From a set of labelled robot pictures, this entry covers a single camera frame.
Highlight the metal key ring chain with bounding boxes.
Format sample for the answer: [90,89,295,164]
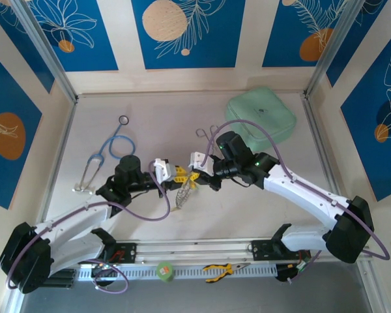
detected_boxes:
[175,182,193,209]

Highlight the mint green zip pouch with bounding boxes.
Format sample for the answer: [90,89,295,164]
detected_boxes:
[224,85,297,153]

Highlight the blue stethoscope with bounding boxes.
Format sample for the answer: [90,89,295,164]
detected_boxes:
[72,115,138,195]

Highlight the yellow black pliers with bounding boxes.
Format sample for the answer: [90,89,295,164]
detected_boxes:
[202,261,252,284]

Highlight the green tape roll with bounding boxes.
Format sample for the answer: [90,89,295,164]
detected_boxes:
[155,260,175,283]

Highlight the black aluminium extrusion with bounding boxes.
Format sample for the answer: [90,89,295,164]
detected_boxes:
[47,270,76,290]

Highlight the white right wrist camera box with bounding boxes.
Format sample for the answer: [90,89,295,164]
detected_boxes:
[188,151,216,172]

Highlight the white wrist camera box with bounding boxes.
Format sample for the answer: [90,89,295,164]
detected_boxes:
[152,158,177,183]
[188,151,216,172]

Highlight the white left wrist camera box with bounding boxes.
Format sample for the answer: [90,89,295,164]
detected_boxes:
[152,158,177,183]

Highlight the metal wire tongs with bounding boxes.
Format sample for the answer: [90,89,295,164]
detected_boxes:
[195,125,221,140]

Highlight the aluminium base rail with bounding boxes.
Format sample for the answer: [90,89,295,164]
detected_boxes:
[115,239,375,261]

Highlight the aluminium table edge rail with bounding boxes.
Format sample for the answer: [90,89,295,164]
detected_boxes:
[37,97,78,226]
[300,94,343,198]

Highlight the red and black wires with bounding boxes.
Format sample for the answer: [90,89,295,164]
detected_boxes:
[110,248,128,262]

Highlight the grey slotted cable duct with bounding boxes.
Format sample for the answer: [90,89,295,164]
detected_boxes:
[78,263,278,281]

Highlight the black plastic bracket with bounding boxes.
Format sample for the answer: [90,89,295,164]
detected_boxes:
[275,264,300,284]

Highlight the coloured wire bundle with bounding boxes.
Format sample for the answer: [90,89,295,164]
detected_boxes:
[293,250,313,272]

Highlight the aluminium frame post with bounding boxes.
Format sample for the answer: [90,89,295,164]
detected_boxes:
[5,290,25,313]
[11,0,79,104]
[356,260,384,313]
[304,0,368,98]

